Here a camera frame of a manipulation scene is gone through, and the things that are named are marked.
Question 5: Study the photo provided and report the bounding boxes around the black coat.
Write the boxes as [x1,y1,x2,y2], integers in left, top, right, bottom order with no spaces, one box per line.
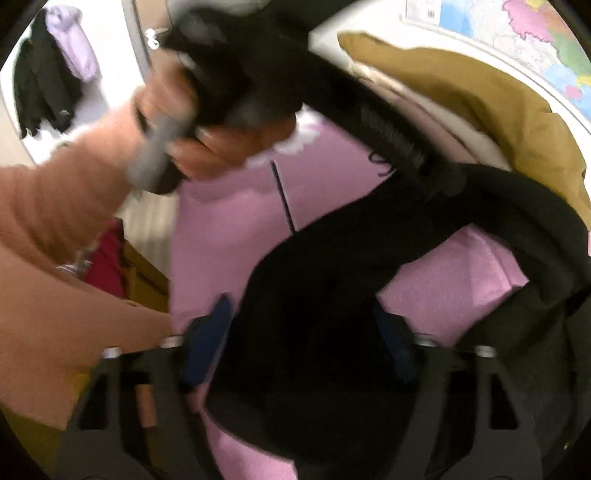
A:
[205,52,590,479]

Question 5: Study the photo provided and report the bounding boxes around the hanging black clothes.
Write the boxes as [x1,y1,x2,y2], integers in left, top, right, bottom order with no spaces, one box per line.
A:
[13,9,83,139]

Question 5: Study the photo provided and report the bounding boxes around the person's left hand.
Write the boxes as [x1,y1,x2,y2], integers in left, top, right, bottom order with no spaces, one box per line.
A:
[132,64,297,180]

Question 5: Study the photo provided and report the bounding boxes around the red cloth item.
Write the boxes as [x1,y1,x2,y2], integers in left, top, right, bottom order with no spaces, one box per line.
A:
[82,218,126,299]

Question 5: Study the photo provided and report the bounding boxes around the pink bed sheet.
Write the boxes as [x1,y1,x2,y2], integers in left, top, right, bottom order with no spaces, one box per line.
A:
[171,119,527,477]

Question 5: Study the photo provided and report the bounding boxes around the hanging lilac garment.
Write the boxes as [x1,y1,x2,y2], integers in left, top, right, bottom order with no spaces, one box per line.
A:
[45,6,100,84]

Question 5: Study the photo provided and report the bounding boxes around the white folded garment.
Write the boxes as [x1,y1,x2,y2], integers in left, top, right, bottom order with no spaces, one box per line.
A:
[349,62,512,172]

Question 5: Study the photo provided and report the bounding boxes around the mustard yellow folded garment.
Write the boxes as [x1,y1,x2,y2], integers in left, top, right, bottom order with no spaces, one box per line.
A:
[338,32,590,222]

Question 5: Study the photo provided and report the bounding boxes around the colourful wall map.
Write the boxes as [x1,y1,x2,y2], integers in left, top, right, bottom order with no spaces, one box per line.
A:
[407,0,590,118]

